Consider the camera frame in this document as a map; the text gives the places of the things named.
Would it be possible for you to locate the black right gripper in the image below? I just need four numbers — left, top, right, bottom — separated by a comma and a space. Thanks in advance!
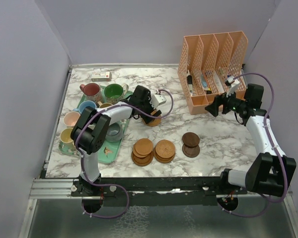
205, 86, 247, 117

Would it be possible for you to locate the woven rattan coaster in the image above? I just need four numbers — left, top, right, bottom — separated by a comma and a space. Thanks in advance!
154, 139, 175, 164
147, 119, 161, 127

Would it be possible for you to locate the light brown wooden coaster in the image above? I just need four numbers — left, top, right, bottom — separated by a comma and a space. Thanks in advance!
135, 138, 153, 156

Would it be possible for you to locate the dark walnut coaster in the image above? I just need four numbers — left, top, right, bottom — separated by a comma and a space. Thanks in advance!
182, 132, 200, 148
182, 144, 200, 158

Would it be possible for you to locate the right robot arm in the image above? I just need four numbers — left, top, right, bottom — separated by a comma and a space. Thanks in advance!
205, 84, 297, 197

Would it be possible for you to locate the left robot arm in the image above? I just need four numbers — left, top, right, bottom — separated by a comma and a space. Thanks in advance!
71, 85, 166, 196

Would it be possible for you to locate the brown ringed wooden coaster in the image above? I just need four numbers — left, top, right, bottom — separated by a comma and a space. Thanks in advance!
131, 149, 153, 167

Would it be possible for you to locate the white printed packet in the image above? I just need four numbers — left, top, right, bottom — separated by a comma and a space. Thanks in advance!
213, 71, 224, 94

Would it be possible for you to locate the white blue packet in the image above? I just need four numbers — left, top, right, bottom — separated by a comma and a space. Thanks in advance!
200, 71, 209, 91

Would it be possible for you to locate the black grey marker pen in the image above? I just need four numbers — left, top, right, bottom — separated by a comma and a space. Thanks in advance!
187, 70, 193, 96

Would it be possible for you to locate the grey mug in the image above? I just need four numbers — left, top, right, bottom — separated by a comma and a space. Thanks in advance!
106, 122, 123, 143

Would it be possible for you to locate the green floral mug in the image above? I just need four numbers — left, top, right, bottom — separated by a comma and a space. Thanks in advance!
104, 83, 129, 104

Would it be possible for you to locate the peach plastic file organizer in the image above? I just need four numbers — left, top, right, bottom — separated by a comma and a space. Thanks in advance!
178, 31, 248, 115

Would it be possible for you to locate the tan mug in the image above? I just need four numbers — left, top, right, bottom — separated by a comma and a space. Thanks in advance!
97, 101, 113, 109

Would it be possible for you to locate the green serving tray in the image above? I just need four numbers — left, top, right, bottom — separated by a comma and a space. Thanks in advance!
59, 94, 129, 164

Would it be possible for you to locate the small white red box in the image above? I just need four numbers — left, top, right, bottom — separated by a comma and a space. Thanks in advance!
91, 71, 112, 82

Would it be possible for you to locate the red floral mug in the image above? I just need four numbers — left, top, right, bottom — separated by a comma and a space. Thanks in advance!
79, 83, 103, 103

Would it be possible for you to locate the blue mug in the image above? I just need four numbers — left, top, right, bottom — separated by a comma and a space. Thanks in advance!
73, 100, 97, 114

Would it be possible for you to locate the pink mug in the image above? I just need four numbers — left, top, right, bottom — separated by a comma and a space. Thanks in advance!
64, 111, 80, 127

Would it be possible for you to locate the yellow mug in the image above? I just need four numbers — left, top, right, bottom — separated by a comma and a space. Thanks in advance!
60, 127, 74, 148

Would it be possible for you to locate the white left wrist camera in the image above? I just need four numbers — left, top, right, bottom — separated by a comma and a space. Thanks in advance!
150, 94, 166, 108

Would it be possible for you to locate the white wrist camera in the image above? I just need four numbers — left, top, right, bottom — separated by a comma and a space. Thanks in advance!
150, 94, 166, 108
224, 76, 240, 98

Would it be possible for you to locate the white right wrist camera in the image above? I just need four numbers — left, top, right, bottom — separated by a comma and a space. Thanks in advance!
224, 76, 240, 98

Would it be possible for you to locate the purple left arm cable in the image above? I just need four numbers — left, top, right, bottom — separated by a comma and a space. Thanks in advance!
74, 89, 174, 219

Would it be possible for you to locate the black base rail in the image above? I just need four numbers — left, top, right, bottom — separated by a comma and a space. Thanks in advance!
71, 176, 247, 206

